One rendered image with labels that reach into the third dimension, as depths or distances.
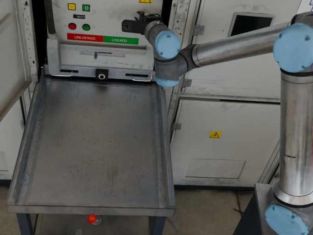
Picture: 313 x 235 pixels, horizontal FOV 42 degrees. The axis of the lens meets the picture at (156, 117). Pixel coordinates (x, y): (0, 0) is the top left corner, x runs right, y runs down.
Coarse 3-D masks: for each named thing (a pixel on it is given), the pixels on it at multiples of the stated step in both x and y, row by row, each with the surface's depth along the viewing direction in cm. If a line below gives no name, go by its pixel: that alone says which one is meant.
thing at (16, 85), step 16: (0, 0) 153; (16, 0) 162; (0, 16) 156; (0, 32) 155; (16, 32) 171; (0, 48) 162; (16, 48) 175; (0, 64) 165; (16, 64) 179; (0, 80) 169; (16, 80) 183; (0, 96) 173; (16, 96) 184; (0, 112) 176
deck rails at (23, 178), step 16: (160, 96) 187; (32, 112) 168; (160, 112) 184; (32, 128) 170; (160, 128) 180; (32, 144) 165; (160, 144) 173; (32, 160) 159; (160, 160) 167; (16, 176) 146; (160, 176) 161; (16, 192) 146; (160, 192) 156
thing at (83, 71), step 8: (64, 64) 191; (48, 72) 193; (64, 72) 193; (80, 72) 194; (88, 72) 194; (112, 72) 194; (120, 72) 195; (128, 72) 195; (136, 72) 195; (144, 72) 195; (152, 80) 199
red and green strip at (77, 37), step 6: (72, 36) 180; (78, 36) 180; (84, 36) 181; (90, 36) 181; (96, 36) 181; (102, 36) 181; (108, 36) 181; (114, 36) 181; (114, 42) 184; (120, 42) 184; (126, 42) 184; (132, 42) 184
